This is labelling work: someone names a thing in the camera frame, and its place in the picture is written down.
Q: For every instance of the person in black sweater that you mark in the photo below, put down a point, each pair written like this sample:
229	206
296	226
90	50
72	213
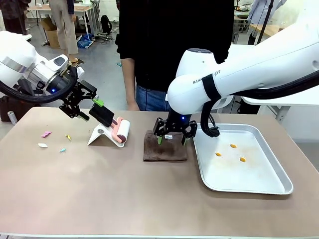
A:
162	44

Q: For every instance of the mannequin in beige trousers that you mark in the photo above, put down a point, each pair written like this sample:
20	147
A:
66	27

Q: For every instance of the wooden desk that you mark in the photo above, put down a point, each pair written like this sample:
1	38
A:
268	30

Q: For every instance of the blue floor item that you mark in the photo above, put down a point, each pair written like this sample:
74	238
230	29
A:
119	64

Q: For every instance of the black backpack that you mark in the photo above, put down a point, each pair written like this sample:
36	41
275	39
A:
106	25

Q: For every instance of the white side table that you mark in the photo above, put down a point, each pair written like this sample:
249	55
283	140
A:
286	102

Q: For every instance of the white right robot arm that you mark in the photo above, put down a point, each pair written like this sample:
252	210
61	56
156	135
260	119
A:
261	64

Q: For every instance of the white paper scrap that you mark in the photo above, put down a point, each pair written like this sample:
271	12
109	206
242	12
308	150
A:
43	145

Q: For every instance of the yellow paper scrap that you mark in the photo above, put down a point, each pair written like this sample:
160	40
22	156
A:
68	137

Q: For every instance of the person's right forearm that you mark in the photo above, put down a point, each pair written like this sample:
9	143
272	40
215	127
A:
128	79

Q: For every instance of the white folded roller stand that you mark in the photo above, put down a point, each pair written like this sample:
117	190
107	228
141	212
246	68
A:
99	137

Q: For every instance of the cardboard box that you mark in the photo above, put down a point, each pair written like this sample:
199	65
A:
52	35

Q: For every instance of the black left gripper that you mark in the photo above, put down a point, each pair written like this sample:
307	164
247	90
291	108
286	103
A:
63	87

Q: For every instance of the person in dark clothes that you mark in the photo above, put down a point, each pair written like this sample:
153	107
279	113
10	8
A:
12	17

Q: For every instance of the dark brown box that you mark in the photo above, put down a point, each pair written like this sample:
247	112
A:
22	109

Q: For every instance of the wooden top white table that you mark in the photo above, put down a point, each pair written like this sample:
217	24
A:
82	11

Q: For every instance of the person's right hand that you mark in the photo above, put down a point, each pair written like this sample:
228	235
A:
132	105

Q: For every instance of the silver metal tray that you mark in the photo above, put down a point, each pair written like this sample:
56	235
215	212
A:
244	174

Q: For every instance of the brown cleaning cloth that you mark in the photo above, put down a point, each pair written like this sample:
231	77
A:
164	153

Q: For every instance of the silver metal can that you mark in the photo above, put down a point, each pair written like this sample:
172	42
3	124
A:
11	118

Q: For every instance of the pink paper scrap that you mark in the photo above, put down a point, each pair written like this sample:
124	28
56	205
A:
46	134

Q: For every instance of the person in light blue shirt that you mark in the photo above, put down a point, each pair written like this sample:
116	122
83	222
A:
259	11

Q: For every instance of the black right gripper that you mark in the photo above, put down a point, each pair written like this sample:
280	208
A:
178	123

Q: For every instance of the blue plastic bag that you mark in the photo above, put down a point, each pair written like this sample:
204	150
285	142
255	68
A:
84	41

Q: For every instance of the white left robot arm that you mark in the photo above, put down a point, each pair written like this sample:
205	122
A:
17	62

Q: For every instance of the black tripod pole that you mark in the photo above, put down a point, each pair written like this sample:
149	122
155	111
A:
264	22

